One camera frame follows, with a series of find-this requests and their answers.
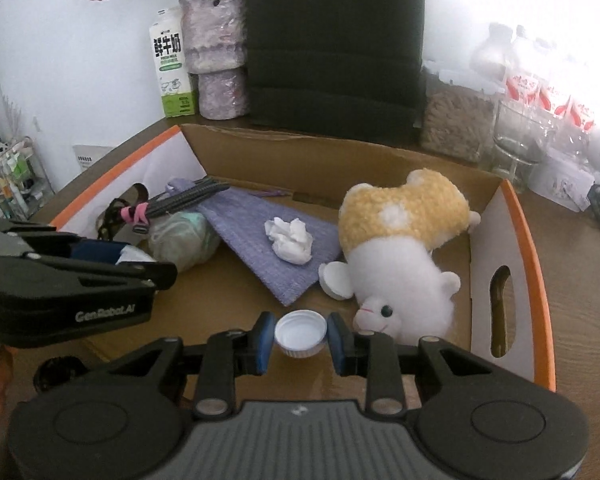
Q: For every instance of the plastic bag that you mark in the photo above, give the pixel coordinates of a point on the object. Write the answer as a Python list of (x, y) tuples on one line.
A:
[(185, 240)]

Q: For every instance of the purple knit cloth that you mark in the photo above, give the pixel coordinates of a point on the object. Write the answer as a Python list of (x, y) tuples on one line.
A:
[(260, 240)]

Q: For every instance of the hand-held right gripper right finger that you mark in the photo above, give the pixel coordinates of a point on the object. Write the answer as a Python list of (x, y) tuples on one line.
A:
[(337, 345)]

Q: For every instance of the white ribbed plastic lid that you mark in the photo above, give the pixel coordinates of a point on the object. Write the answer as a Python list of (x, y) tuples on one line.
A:
[(300, 332)]

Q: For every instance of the glass goblet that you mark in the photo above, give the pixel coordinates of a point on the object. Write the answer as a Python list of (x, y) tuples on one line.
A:
[(517, 155)]

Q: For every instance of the orange cardboard box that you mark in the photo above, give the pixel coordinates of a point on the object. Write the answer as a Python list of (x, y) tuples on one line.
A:
[(220, 305)]

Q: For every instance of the black paper bag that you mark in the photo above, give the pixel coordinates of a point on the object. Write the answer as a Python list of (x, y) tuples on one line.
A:
[(330, 50)]

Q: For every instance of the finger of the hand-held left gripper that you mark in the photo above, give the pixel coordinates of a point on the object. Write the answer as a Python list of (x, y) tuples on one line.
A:
[(130, 274), (45, 240)]

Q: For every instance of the white green milk carton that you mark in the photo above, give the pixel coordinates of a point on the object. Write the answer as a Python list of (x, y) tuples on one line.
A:
[(172, 60)]

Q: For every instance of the navy pouch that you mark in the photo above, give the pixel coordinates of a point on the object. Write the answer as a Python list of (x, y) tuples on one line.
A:
[(100, 251)]

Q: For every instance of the white yellow plush toy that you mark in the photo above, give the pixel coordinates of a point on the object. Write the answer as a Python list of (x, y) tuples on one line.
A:
[(405, 270)]

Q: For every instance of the purple flower vase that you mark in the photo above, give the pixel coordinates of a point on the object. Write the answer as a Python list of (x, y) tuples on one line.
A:
[(215, 35)]

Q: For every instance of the white tissue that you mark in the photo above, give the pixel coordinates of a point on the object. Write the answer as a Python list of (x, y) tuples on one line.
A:
[(290, 240)]

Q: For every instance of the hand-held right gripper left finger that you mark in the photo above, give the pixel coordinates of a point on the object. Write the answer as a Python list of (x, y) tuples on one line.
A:
[(264, 345)]

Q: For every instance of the clear container of pellets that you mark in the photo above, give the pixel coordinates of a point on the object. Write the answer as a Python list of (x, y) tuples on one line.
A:
[(455, 120)]

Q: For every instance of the white printed tin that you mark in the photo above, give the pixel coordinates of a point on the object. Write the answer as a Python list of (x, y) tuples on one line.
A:
[(560, 182)]

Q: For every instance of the clear plastic water bottle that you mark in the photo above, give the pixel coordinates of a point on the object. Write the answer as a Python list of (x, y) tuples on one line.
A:
[(522, 85), (492, 55), (582, 112), (552, 95)]

